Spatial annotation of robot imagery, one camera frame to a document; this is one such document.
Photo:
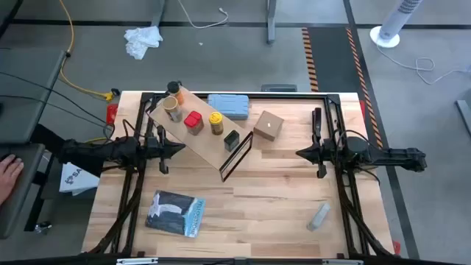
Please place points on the silver metal bracket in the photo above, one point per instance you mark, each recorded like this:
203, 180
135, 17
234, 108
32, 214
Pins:
136, 261
342, 262

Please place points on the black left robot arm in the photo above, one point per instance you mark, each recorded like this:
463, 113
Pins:
110, 149

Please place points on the person's hand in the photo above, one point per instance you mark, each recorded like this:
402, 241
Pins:
9, 173

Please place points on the grey desk top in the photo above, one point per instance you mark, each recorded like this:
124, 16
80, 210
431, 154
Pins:
25, 95
14, 210

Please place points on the small cardboard box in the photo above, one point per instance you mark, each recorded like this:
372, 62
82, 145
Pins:
268, 125

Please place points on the grey metal bracket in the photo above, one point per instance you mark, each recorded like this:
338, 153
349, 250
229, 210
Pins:
278, 88

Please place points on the green pepper tin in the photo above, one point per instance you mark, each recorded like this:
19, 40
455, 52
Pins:
232, 140

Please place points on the grey table leg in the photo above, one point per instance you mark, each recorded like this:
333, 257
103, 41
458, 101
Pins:
271, 22
158, 13

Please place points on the glass spice jar tan lid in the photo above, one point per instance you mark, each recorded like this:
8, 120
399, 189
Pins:
171, 105

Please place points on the caster wheel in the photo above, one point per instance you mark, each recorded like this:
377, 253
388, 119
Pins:
43, 228

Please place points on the white printed bag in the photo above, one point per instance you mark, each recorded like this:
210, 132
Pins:
77, 180

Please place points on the red patterned spice tin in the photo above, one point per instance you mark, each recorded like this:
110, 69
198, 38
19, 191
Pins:
193, 119

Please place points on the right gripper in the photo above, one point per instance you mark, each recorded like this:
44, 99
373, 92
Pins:
324, 154

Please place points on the white crumpled cloth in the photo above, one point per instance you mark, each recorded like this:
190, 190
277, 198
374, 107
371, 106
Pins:
141, 40

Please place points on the chili onion jar yellow lid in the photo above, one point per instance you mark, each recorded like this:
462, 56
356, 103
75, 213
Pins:
216, 118

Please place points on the white tower fan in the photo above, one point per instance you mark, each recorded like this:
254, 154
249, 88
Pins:
384, 37

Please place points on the wooden shelf black metal frame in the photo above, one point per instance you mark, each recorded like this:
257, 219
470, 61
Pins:
206, 147

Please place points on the grey stapler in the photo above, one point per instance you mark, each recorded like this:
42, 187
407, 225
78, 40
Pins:
318, 217

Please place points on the red clamp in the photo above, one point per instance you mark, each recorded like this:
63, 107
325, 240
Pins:
396, 247
112, 113

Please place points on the orange turmeric jar black lid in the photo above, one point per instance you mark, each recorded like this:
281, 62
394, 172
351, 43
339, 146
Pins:
174, 88

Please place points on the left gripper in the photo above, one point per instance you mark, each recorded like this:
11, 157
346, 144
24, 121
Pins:
152, 148

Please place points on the blue-grey plastic case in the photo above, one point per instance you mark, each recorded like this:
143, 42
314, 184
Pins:
228, 106

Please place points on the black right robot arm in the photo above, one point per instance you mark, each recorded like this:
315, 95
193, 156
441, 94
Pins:
390, 154

